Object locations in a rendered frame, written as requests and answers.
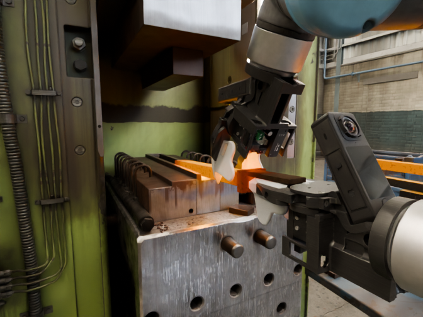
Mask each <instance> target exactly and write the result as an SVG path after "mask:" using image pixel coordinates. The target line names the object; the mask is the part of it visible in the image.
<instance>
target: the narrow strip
mask: <svg viewBox="0 0 423 317"><path fill-rule="evenodd" d="M89 3H90V15H91V38H92V51H93V74H94V96H95V109H96V132H97V144H98V152H99V154H100V156H101V157H104V147H103V122H102V110H101V86H100V73H99V48H98V24H97V11H96V0H89Z"/></svg>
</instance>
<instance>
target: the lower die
mask: <svg viewBox="0 0 423 317"><path fill-rule="evenodd" d="M150 154H161V155H165V154H163V153H149V154H145V157H134V158H135V159H137V160H139V161H140V162H143V163H144V164H147V165H149V166H150V168H151V169H152V177H149V170H148V169H147V172H146V173H144V168H143V167H142V170H141V171H139V169H138V170H137V196H138V201H140V202H139V203H140V204H141V205H142V206H143V207H144V208H145V209H146V210H147V212H148V213H149V214H150V215H151V216H152V217H153V219H154V222H156V221H163V220H170V219H174V218H182V217H186V216H192V215H197V214H203V213H211V212H215V211H222V210H226V209H229V207H231V206H233V205H235V204H239V192H237V186H235V185H232V184H228V183H225V182H220V183H219V184H217V183H216V181H215V180H214V179H210V180H203V181H202V180H201V174H200V173H198V172H195V171H193V170H189V169H187V168H184V167H182V166H179V165H176V164H174V163H171V162H168V161H166V160H163V159H161V158H158V157H155V156H153V155H150ZM165 156H168V157H171V158H174V159H177V160H190V159H188V158H184V157H180V156H177V155H165ZM192 161H194V160H192ZM191 208H192V209H193V213H189V209H191Z"/></svg>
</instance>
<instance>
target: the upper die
mask: <svg viewBox="0 0 423 317"><path fill-rule="evenodd" d="M240 29H241V0H126V3H125V5H124V7H123V9H122V11H121V14H120V16H119V18H118V21H117V22H116V25H115V27H114V29H113V32H112V34H111V36H110V49H111V68H112V69H118V70H132V71H139V72H141V70H143V69H144V68H146V66H148V65H149V64H151V63H152V62H153V61H154V60H156V59H157V58H159V57H160V56H161V55H162V54H163V53H165V52H166V51H168V50H169V49H170V48H171V47H180V48H188V49H193V50H202V51H203V59H204V58H207V57H209V56H211V55H213V54H214V53H217V52H219V51H221V50H223V49H225V48H227V47H229V46H231V45H233V44H235V43H237V42H239V41H240Z"/></svg>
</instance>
